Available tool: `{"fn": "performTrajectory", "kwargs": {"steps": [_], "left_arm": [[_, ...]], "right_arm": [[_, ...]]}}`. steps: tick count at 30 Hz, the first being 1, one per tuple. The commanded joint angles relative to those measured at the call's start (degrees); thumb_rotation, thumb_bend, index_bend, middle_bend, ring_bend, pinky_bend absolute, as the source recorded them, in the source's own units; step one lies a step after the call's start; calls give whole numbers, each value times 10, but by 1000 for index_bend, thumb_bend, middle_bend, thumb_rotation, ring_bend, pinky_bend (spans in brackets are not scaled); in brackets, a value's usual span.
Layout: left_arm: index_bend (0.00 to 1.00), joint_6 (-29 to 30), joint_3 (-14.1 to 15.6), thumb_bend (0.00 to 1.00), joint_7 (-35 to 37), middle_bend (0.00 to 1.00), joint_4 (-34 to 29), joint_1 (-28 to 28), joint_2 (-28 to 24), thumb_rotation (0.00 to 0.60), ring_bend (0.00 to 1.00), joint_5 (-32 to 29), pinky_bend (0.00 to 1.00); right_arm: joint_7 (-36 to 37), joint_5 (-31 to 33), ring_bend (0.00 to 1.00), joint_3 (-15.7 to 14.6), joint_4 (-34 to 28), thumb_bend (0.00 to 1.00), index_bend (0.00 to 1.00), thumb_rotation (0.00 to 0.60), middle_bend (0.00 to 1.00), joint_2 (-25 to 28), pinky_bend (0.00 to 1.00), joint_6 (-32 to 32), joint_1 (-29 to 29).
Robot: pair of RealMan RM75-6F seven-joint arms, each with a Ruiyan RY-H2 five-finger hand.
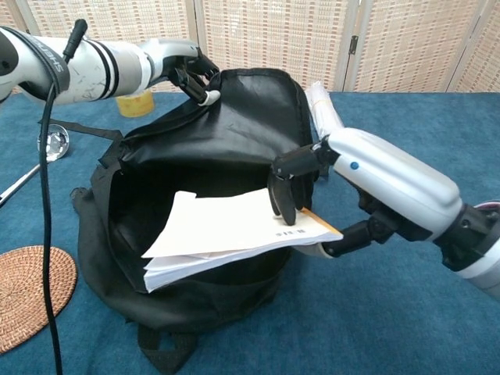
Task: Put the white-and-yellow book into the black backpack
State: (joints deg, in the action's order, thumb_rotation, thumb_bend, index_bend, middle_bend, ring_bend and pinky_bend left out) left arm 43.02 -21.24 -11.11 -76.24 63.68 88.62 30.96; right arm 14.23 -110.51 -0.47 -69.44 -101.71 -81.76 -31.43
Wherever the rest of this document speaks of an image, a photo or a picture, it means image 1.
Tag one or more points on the blue felt table cover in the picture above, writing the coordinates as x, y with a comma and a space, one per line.
390, 312

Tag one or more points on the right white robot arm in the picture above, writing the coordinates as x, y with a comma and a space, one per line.
476, 242

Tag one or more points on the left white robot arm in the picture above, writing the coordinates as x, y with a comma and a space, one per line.
90, 70

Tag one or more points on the black screen hinge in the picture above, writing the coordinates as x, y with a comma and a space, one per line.
354, 43

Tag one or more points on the white book with yellow spine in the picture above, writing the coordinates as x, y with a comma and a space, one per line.
218, 226

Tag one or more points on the bundle of clear wrapped straws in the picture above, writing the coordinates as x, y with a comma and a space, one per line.
322, 109

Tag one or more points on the black fabric backpack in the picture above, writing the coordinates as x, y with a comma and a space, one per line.
218, 136

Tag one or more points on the yellow packing tape roll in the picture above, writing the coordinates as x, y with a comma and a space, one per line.
136, 106

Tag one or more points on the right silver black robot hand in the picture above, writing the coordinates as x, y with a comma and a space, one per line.
390, 172

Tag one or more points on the round woven rattan coaster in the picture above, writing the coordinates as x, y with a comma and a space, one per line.
23, 289

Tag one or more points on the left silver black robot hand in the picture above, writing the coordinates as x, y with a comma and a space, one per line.
172, 54

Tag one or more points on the woven bamboo folding screen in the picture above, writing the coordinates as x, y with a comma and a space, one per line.
273, 39

